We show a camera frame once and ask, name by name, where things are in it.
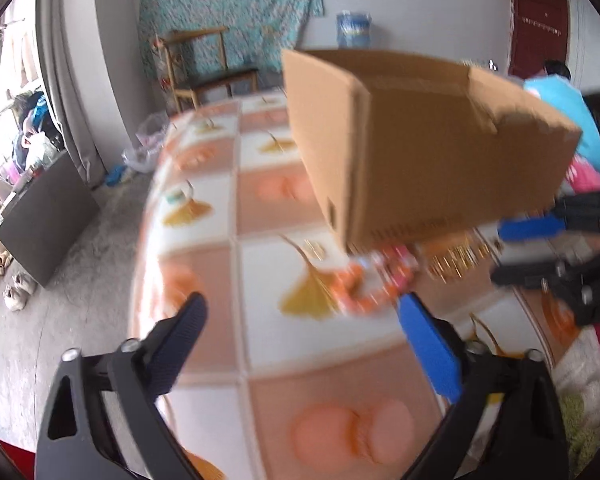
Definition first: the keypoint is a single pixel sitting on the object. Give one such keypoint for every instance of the red gift bag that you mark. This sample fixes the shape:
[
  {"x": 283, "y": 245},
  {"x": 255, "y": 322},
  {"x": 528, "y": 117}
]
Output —
[{"x": 10, "y": 456}]

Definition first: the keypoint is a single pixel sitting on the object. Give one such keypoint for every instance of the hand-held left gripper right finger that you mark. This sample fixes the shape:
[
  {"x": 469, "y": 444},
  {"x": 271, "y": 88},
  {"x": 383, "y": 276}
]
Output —
[{"x": 427, "y": 345}]

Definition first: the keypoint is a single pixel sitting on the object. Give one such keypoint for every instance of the wooden chair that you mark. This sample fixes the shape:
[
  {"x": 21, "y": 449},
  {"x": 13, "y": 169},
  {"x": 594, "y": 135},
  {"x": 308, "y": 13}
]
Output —
[{"x": 195, "y": 35}]

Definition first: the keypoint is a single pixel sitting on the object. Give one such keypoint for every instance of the clear plastic bag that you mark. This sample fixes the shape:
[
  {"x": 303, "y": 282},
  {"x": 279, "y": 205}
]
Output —
[
  {"x": 136, "y": 160},
  {"x": 152, "y": 130}
]

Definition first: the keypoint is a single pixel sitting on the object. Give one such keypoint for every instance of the grey curtain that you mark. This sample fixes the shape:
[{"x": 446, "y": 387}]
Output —
[{"x": 65, "y": 85}]

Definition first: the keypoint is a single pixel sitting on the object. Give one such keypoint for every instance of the dark red door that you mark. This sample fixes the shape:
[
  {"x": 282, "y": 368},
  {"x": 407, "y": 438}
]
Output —
[{"x": 537, "y": 5}]

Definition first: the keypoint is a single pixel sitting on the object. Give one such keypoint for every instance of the pink floral blanket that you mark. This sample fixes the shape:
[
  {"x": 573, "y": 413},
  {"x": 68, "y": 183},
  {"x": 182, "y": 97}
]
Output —
[{"x": 587, "y": 177}]

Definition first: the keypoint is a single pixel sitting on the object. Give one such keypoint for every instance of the white hook rack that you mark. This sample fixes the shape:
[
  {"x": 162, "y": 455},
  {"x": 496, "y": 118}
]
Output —
[{"x": 540, "y": 24}]

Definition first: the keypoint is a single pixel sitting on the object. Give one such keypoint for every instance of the brown cardboard box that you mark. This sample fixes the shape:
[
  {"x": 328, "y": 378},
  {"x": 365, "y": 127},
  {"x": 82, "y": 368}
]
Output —
[{"x": 420, "y": 160}]

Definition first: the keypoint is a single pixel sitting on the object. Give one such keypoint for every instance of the blue slipper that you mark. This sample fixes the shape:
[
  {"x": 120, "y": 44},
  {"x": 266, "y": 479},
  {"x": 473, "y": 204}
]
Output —
[{"x": 114, "y": 176}]

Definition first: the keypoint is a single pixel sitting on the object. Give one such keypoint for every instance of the blue water jug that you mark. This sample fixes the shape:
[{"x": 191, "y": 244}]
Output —
[{"x": 352, "y": 30}]

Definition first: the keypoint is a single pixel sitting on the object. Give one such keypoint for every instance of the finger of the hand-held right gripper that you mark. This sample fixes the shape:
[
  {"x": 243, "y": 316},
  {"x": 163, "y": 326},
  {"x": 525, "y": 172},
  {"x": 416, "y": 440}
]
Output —
[
  {"x": 530, "y": 227},
  {"x": 525, "y": 274}
]

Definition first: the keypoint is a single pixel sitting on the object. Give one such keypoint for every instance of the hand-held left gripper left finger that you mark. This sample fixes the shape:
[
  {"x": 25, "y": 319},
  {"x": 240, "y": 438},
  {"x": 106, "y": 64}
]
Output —
[{"x": 177, "y": 350}]

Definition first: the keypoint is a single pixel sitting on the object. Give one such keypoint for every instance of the pile of clothes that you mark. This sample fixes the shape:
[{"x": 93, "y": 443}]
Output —
[{"x": 30, "y": 125}]

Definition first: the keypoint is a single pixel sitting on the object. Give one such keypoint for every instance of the grey cabinet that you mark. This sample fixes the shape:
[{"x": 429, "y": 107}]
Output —
[{"x": 45, "y": 220}]

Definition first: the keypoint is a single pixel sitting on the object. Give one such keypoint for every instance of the beige sandals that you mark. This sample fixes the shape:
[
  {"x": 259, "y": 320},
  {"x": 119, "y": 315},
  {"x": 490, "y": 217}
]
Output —
[{"x": 2, "y": 262}]

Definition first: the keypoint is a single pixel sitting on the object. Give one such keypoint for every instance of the white sneaker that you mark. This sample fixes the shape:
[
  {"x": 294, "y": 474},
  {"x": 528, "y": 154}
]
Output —
[
  {"x": 26, "y": 282},
  {"x": 15, "y": 299}
]

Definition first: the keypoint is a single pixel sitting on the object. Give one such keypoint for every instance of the blue pillow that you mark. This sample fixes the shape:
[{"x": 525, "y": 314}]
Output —
[{"x": 560, "y": 100}]

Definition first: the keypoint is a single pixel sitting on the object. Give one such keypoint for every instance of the teal floral hanging cloth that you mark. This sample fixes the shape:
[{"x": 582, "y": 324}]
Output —
[{"x": 230, "y": 5}]

